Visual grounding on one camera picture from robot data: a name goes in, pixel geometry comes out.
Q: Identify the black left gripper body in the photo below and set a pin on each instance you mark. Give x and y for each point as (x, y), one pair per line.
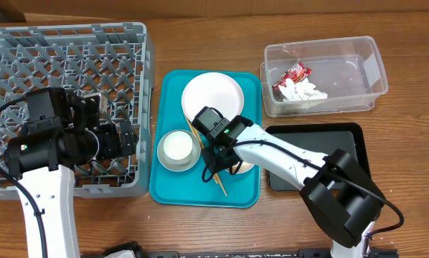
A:
(109, 146)

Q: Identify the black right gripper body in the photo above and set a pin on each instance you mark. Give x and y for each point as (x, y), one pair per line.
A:
(214, 162)

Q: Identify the small pink-white bowl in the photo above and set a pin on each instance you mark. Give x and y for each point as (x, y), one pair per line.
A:
(242, 167)

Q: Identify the grey-green bowl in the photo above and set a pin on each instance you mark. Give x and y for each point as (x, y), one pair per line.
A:
(178, 150)

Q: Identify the wooden chopstick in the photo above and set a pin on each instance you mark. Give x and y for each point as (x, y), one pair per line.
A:
(194, 130)
(221, 185)

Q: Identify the large white round plate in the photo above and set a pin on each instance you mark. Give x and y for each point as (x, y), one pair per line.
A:
(214, 90)

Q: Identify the white napkin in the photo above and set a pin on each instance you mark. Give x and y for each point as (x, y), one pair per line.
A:
(300, 91)

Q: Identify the red snack wrapper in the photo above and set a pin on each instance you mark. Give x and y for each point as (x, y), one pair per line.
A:
(296, 73)

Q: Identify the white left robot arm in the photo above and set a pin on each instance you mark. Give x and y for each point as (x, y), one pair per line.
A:
(63, 131)

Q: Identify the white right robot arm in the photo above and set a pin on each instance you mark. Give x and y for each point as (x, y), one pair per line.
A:
(342, 198)

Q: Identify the grey dishwasher rack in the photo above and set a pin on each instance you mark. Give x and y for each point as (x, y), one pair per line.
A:
(115, 60)

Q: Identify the black waste tray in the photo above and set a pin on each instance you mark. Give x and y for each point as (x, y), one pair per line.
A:
(325, 138)

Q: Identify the clear plastic waste bin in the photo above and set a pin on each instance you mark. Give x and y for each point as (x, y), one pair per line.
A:
(349, 70)

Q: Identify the teal plastic tray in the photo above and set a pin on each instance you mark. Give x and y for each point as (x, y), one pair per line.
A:
(187, 188)

